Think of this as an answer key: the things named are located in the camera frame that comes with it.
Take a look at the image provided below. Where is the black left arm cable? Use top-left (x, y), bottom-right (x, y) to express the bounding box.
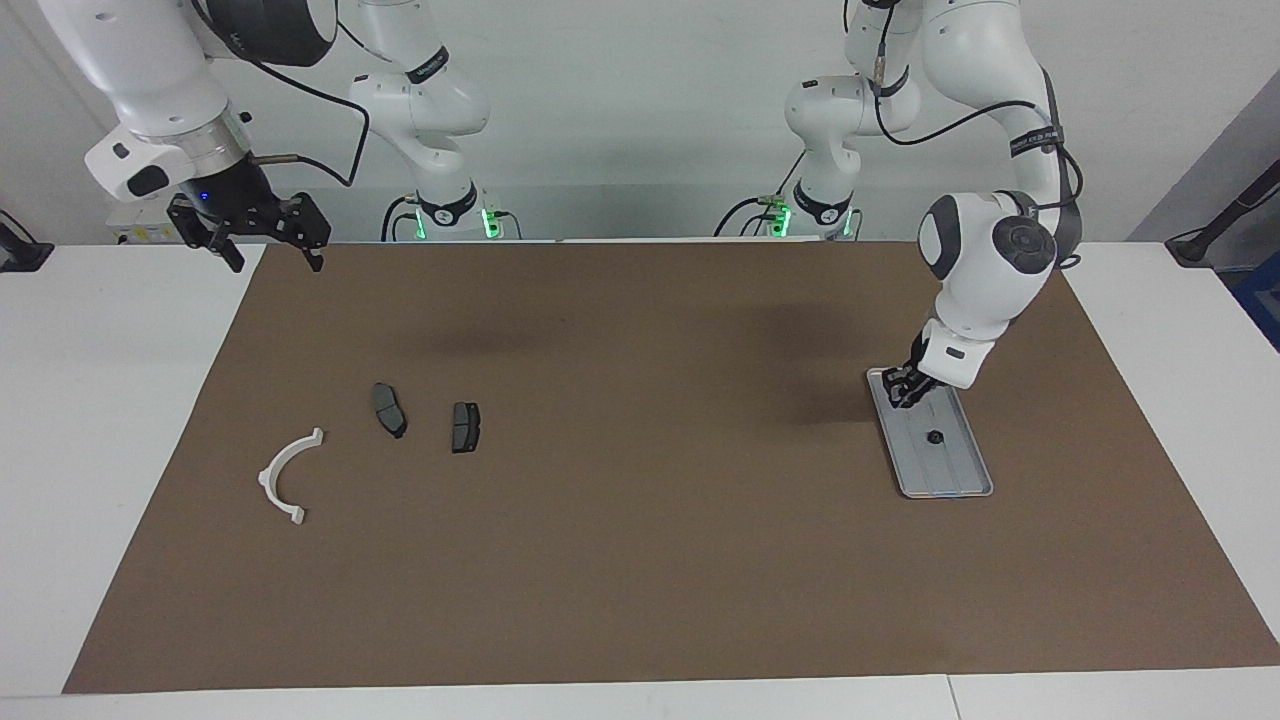
top-left (845, 0), bottom-right (1086, 271)

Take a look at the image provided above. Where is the brown table mat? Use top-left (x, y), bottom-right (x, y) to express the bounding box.
top-left (62, 240), bottom-right (1280, 695)

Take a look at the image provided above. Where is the blue box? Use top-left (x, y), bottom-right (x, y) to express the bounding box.
top-left (1232, 248), bottom-right (1280, 353)

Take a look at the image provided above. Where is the black right base cable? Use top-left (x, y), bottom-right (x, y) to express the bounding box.
top-left (380, 195), bottom-right (426, 242)

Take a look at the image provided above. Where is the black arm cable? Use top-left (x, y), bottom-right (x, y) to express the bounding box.
top-left (845, 0), bottom-right (1086, 271)
top-left (195, 0), bottom-right (373, 189)

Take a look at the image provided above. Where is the black table clamp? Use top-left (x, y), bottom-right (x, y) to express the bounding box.
top-left (0, 210), bottom-right (54, 273)

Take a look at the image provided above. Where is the black base cable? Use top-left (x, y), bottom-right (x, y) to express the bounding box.
top-left (713, 150), bottom-right (806, 239)
top-left (380, 195), bottom-right (426, 242)

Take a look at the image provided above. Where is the black stand with pole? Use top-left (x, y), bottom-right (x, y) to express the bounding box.
top-left (1165, 158), bottom-right (1280, 267)

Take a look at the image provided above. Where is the curved dark grey brake pad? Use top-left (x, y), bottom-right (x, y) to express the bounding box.
top-left (371, 382), bottom-right (409, 440)

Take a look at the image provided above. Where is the silver metal tray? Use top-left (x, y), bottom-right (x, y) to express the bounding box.
top-left (865, 366), bottom-right (995, 500)

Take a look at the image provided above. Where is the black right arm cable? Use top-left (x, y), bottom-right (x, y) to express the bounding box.
top-left (195, 0), bottom-right (373, 189)

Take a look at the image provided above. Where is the black left base cable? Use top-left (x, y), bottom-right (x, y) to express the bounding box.
top-left (713, 150), bottom-right (806, 239)

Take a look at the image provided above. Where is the white curved plastic bracket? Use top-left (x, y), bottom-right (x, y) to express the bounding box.
top-left (258, 427), bottom-right (326, 526)

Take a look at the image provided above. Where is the white box with yellow labels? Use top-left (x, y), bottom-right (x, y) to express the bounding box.
top-left (105, 190), bottom-right (201, 246)

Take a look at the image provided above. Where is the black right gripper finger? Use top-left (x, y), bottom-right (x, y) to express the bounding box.
top-left (165, 195), bottom-right (246, 273)
top-left (275, 192), bottom-right (333, 273)

